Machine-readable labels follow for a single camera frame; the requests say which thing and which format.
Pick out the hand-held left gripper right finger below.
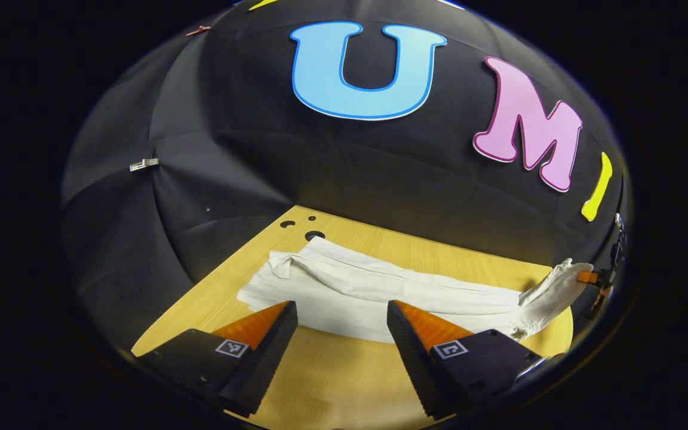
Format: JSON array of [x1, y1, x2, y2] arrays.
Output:
[[386, 300, 545, 421]]

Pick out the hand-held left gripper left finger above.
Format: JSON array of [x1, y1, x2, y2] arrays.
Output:
[[132, 300, 299, 418]]

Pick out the white jeans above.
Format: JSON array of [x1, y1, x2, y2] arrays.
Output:
[[236, 236, 594, 344]]

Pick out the black backdrop cloth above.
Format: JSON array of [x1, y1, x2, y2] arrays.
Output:
[[60, 0, 628, 359]]

